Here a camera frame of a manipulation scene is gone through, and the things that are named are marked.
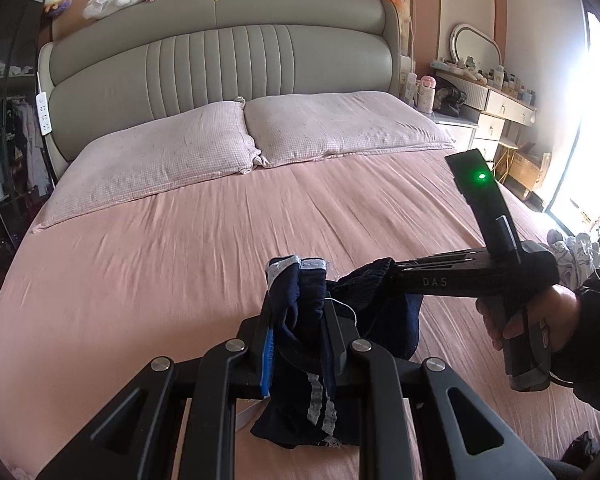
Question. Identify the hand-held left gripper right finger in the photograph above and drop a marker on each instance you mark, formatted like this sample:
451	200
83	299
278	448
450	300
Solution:
337	342

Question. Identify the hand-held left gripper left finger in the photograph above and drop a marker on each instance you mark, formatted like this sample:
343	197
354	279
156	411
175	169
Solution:
268	365

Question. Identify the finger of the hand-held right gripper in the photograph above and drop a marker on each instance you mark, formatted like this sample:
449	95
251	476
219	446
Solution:
440	260

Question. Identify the navy shorts with white stripes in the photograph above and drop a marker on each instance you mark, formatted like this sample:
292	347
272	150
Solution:
300	320

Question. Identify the person's right forearm black sleeve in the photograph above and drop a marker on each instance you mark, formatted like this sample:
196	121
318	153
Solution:
595	340

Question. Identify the person's right hand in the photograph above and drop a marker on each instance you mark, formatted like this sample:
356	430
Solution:
560	310

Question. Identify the cardboard box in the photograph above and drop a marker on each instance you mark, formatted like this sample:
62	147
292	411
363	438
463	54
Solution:
527	165

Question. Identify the white nightstand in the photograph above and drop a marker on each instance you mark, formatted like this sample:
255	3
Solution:
455	130

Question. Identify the white dressing table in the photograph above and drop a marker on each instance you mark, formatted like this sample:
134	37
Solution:
500	105

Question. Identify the black handbag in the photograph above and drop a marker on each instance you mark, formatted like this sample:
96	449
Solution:
450	99

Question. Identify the patterned white cloth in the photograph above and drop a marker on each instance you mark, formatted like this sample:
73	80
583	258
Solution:
577	257

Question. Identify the row of cosmetic bottles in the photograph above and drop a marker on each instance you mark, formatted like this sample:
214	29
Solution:
512	85

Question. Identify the bright window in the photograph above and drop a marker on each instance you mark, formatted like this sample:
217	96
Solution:
595	135

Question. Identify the white bottle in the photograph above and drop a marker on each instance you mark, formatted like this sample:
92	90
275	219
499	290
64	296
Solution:
410	87

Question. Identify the bed with pink sheet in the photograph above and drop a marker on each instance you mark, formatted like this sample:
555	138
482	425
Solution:
155	260

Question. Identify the oval vanity mirror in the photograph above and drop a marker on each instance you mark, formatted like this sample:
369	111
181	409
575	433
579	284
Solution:
477	45

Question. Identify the pink checked pillow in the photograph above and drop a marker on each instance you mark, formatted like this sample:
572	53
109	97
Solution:
340	125
155	160

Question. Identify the dark cloth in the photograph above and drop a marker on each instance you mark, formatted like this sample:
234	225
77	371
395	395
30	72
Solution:
582	450

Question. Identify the grey padded headboard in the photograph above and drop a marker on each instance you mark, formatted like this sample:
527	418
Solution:
220	45

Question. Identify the glass door wardrobe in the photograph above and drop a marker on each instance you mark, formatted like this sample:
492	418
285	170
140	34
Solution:
10	135

